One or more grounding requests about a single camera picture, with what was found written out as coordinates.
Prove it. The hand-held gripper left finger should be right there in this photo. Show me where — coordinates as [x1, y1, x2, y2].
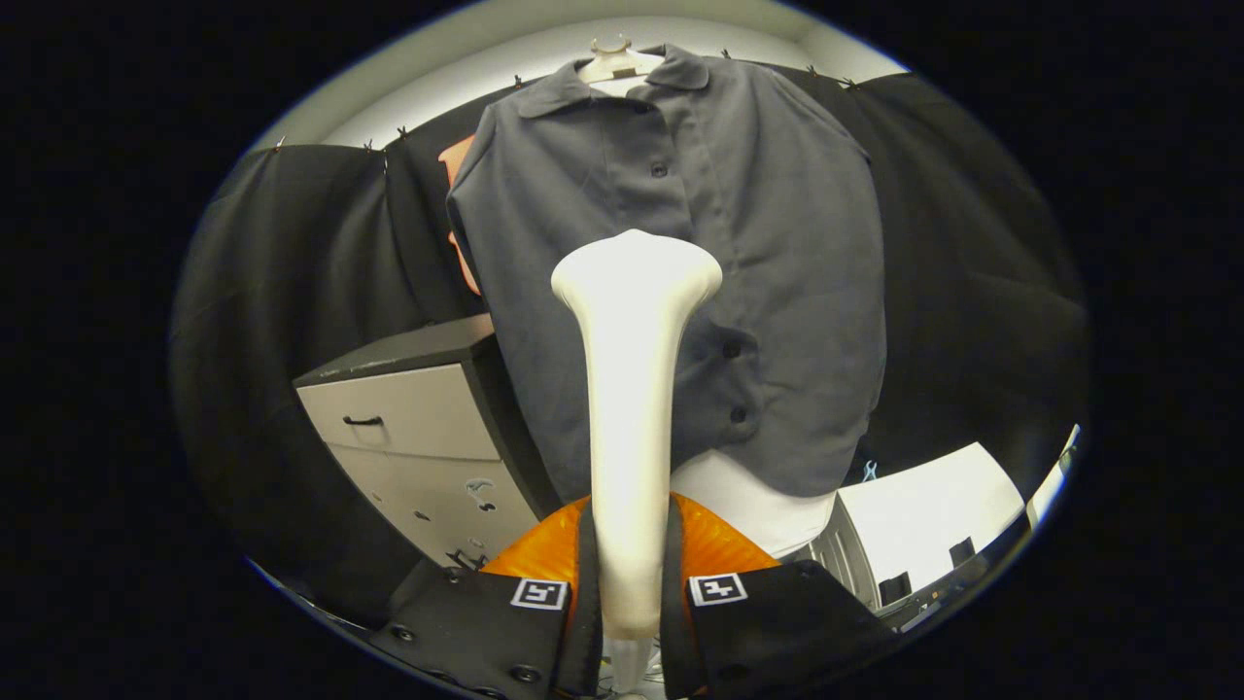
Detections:
[369, 496, 604, 699]

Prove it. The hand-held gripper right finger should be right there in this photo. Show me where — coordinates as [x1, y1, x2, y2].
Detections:
[661, 491, 900, 699]

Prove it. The white garment steamer head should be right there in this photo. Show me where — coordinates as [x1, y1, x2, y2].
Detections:
[551, 229, 724, 643]

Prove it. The grey collared button shirt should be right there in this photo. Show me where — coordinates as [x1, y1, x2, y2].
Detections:
[447, 44, 887, 502]

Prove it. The white mannequin torso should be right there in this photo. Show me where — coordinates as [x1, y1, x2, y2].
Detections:
[576, 37, 839, 560]

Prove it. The grey drawer cabinet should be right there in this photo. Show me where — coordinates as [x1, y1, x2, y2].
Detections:
[294, 313, 560, 570]

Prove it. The white cabinet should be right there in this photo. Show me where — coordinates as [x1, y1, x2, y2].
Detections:
[797, 442, 1026, 613]

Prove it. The white side table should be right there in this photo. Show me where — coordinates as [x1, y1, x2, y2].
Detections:
[1025, 425, 1082, 531]

